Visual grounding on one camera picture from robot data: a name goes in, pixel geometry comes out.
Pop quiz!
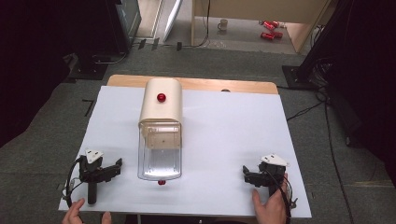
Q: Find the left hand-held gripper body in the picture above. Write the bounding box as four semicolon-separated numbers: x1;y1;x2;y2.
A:
78;148;114;205

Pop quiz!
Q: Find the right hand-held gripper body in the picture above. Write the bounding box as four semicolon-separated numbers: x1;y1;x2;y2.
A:
257;153;290;198

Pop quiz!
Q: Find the person's right hand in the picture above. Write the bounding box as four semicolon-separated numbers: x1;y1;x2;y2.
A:
251;173;290;224

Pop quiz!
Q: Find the person's left hand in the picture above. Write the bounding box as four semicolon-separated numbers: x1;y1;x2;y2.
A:
61;198;113;224

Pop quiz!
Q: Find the white paper sheet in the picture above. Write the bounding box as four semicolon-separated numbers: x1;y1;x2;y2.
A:
58;85;313;219

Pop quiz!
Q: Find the clear plastic container with red knob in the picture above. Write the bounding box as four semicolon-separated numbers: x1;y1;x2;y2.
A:
136;119;183;187

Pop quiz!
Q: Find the cream box with red knob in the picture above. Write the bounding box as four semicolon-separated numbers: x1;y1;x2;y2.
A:
138;77;183;149

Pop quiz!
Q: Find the wooden table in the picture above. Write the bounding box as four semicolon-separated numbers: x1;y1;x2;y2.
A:
106;74;279;95

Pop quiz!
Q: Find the black stand base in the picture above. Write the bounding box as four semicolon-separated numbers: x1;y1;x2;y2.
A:
67;51;129;81

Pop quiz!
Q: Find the black metal stand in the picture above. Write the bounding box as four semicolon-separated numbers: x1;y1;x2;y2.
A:
281;0;356;91

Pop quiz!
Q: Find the beige mug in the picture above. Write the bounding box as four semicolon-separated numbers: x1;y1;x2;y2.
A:
217;18;229;33

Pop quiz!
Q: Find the white leaning panel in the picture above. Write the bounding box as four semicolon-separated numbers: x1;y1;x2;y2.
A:
163;0;184;43

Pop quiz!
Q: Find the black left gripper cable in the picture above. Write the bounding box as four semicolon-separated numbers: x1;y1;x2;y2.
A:
62;156;86;209

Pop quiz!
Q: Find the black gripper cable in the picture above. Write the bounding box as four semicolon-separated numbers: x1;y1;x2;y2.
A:
266;169;299;224
62;156;86;209

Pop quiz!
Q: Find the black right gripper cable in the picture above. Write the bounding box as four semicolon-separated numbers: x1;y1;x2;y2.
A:
266;169;299;224

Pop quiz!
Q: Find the black floor cable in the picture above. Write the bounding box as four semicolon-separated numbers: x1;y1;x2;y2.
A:
286;87;357;224

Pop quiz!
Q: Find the black hanging cable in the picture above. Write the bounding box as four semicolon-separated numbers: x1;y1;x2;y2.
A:
186;0;212;49

